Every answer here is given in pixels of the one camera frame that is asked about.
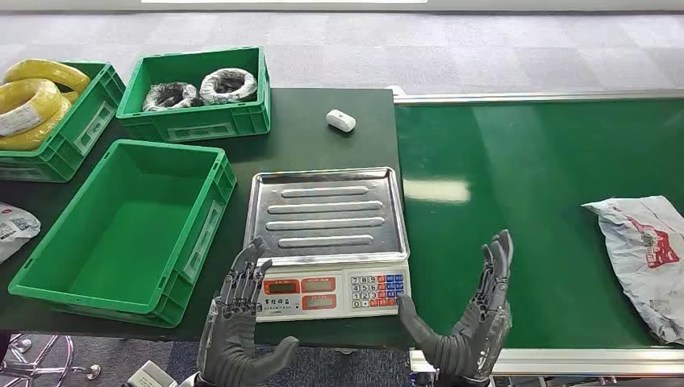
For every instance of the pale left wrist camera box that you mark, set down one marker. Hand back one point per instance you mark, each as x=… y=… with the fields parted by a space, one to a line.
x=149 y=376

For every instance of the electronic scale with steel tray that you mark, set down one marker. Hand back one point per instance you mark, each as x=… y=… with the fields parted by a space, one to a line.
x=326 y=235

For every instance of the grey mailer package with barcode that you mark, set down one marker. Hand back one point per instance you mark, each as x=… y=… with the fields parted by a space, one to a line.
x=16 y=227

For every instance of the silver conveyor side rail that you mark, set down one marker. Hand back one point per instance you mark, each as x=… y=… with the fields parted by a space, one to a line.
x=534 y=97
x=588 y=360

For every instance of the small white plastic device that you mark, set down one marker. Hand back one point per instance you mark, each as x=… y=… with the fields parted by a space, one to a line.
x=340 y=120

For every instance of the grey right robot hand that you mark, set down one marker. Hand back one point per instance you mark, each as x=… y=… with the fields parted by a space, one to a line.
x=475 y=336

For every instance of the empty large green plastic crate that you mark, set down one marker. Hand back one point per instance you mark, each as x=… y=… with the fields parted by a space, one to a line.
x=133 y=240

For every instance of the chrome chair base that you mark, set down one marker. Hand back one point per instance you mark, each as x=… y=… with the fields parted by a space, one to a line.
x=32 y=366

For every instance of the green conveyor belt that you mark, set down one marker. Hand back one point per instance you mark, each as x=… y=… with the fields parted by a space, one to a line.
x=507 y=160

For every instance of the green crate holding black coils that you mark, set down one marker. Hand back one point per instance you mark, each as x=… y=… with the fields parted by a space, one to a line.
x=213 y=124

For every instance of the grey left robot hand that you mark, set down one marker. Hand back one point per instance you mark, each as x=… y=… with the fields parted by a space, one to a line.
x=230 y=342

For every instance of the grey plastic mailer package red print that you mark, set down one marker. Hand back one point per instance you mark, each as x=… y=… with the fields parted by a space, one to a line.
x=641 y=267

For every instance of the green crate holding yellow coils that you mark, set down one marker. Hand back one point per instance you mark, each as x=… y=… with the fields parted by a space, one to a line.
x=80 y=133

